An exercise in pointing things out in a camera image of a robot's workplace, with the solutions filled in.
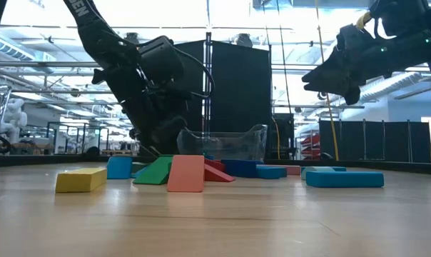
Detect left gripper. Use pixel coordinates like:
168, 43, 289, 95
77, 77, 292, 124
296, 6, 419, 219
104, 62, 197, 157

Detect yellow rectangular block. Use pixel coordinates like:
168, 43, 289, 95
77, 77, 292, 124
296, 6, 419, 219
55, 167, 108, 193

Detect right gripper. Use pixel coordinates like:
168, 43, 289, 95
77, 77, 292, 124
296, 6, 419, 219
302, 25, 384, 106

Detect green rectangular block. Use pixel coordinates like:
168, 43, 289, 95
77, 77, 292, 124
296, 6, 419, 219
132, 156, 173, 186

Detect red shelf bins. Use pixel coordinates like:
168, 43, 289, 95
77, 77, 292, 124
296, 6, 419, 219
300, 133, 320, 158

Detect red wedge block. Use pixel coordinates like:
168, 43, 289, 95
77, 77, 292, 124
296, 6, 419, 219
203, 163, 236, 183

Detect thin yellow cable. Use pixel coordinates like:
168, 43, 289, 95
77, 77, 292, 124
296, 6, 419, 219
271, 116, 281, 160

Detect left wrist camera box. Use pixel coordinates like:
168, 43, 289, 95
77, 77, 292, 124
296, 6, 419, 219
138, 34, 186, 89

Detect yellow cable tag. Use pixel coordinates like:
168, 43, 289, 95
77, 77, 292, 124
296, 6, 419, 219
355, 11, 373, 31

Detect black partition row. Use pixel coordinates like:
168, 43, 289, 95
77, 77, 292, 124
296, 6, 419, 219
318, 119, 431, 164

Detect black ceiling cable reel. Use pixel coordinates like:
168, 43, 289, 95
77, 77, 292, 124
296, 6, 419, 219
124, 31, 141, 46
235, 33, 254, 49

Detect salmon triangular block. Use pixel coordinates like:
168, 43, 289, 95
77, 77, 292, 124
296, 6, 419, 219
166, 154, 206, 193

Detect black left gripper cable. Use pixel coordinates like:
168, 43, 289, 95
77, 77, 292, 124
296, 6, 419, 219
171, 46, 216, 100

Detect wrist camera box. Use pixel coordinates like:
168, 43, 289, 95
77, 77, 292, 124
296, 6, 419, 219
368, 0, 431, 39
138, 34, 186, 89

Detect long dark green block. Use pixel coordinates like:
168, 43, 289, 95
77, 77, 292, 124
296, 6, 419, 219
131, 161, 148, 176

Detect white humanoid robot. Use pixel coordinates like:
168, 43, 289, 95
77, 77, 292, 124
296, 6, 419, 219
0, 98, 29, 143

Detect blue wedge block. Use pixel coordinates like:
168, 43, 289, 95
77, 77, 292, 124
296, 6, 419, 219
106, 156, 133, 180

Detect hanging yellow cable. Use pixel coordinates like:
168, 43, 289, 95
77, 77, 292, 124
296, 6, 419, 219
314, 0, 340, 161

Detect black folding partition screen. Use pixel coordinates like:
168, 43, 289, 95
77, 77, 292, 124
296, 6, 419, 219
174, 39, 273, 160

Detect black metal table frame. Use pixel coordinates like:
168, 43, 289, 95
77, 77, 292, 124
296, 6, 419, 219
0, 153, 431, 176

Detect hanging black cable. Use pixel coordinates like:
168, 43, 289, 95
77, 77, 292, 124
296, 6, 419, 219
275, 0, 293, 115

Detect small red block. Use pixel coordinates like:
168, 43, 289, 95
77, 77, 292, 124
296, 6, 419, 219
204, 158, 226, 173

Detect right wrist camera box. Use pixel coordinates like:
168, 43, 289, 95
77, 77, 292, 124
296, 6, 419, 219
368, 0, 431, 39

